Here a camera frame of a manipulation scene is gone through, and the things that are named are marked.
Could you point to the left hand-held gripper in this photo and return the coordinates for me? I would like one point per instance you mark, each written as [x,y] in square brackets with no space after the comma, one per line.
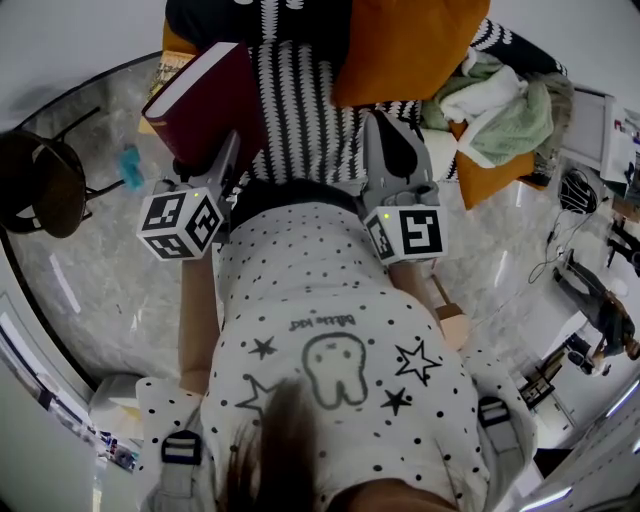
[165,220]

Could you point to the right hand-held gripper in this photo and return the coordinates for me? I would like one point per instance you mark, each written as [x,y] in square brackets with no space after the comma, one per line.
[420,235]

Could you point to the maroon hardcover book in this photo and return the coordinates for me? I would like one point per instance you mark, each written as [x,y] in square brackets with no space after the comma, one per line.
[215,105]

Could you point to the orange sofa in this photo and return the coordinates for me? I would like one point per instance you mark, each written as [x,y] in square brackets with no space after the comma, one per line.
[175,42]

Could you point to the person's left forearm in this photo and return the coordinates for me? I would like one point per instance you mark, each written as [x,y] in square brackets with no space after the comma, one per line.
[197,325]

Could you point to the person's right forearm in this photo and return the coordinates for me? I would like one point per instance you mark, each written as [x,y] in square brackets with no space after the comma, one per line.
[410,285]

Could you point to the yellow paperback book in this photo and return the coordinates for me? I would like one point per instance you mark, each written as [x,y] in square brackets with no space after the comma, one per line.
[165,75]

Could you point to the white pillow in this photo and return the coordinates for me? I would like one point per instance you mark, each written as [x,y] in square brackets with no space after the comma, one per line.
[440,150]

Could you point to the black trousers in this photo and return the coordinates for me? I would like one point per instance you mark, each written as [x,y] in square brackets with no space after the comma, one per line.
[290,195]

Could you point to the orange cushion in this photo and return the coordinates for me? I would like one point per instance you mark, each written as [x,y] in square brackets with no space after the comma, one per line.
[490,180]
[410,50]

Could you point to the teal fluffy duster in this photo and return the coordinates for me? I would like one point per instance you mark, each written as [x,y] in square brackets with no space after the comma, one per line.
[131,167]

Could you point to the black white striped blanket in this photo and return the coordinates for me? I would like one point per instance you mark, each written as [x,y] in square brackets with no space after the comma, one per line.
[300,100]

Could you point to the green white fleece blanket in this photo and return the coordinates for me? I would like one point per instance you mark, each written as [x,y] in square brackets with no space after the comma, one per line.
[515,130]

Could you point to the white spotted t-shirt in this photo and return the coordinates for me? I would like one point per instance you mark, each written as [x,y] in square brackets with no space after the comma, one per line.
[300,270]

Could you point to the black round chair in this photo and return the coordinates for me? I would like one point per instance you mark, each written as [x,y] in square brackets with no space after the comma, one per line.
[55,200]

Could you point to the grey brown knitted throw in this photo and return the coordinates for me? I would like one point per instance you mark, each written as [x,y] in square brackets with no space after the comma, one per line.
[560,95]

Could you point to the white desk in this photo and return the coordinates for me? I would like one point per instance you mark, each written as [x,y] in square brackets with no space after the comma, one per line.
[590,130]

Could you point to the cardboard box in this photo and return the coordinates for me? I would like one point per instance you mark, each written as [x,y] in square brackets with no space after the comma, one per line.
[627,210]

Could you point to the white round bin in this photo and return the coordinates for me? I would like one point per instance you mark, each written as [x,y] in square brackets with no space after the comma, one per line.
[112,392]

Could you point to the black metal rack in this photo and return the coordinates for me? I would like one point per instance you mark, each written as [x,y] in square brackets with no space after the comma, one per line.
[537,387]

